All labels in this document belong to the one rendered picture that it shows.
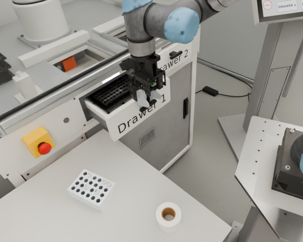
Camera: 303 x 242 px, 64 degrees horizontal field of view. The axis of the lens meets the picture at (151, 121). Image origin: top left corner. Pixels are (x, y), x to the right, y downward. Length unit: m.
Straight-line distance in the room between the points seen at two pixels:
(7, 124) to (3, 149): 0.09
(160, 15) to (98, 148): 0.53
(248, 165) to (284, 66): 0.90
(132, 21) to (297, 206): 0.67
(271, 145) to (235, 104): 1.37
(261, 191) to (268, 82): 0.96
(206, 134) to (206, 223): 1.29
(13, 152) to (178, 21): 0.63
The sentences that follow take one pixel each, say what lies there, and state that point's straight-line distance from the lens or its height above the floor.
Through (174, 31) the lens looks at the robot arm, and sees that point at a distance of 0.57.
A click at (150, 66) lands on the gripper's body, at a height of 1.09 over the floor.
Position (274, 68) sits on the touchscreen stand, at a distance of 1.62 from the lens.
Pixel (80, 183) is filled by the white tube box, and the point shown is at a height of 0.80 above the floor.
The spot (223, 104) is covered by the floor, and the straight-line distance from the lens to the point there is 2.25.
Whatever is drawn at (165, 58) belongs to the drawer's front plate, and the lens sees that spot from 1.09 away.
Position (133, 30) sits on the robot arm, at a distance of 0.65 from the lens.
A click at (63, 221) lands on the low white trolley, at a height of 0.76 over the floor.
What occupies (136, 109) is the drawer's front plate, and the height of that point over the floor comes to 0.89.
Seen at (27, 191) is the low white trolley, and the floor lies 0.76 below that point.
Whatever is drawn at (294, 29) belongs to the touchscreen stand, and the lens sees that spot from 1.54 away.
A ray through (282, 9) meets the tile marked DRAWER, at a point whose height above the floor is 0.99.
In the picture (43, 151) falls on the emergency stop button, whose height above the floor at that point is 0.88.
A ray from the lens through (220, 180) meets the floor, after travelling 1.73.
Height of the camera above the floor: 1.44
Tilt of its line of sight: 44 degrees down
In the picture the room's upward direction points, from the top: 6 degrees counter-clockwise
